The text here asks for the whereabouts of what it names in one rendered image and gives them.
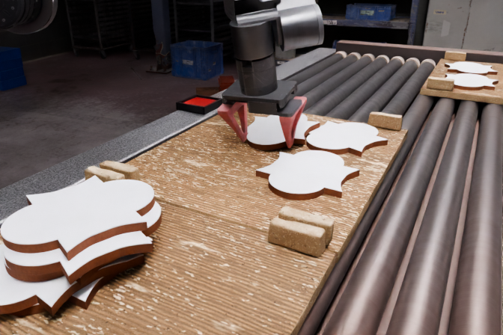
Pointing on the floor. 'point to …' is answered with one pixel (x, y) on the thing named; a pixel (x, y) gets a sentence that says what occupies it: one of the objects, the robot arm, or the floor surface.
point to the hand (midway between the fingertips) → (266, 138)
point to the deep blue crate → (197, 59)
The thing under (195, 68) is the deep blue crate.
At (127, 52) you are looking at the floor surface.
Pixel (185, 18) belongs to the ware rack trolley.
